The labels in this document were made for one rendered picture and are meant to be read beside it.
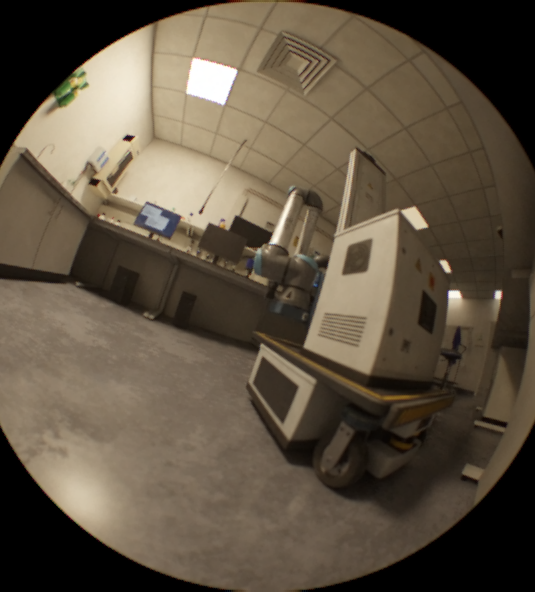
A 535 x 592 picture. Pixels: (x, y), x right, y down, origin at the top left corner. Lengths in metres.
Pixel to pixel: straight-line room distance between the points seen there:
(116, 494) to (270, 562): 0.29
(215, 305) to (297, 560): 2.69
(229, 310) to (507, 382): 3.59
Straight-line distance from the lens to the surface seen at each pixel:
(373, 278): 0.58
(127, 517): 0.44
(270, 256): 0.99
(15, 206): 1.58
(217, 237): 2.33
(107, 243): 3.10
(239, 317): 2.83
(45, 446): 0.53
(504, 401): 2.50
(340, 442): 0.54
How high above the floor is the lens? 0.40
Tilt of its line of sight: 7 degrees up
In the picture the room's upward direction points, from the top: 19 degrees clockwise
